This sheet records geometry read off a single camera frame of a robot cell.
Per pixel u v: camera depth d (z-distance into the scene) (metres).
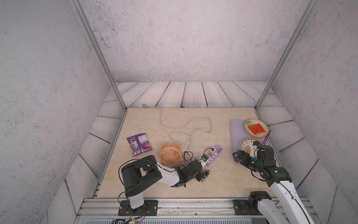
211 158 0.89
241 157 0.71
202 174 0.67
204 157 0.75
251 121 1.08
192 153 0.94
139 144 0.96
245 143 0.96
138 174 0.49
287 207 0.46
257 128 1.05
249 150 0.71
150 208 0.73
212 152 0.87
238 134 1.06
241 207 0.73
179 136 1.03
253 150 0.71
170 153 0.84
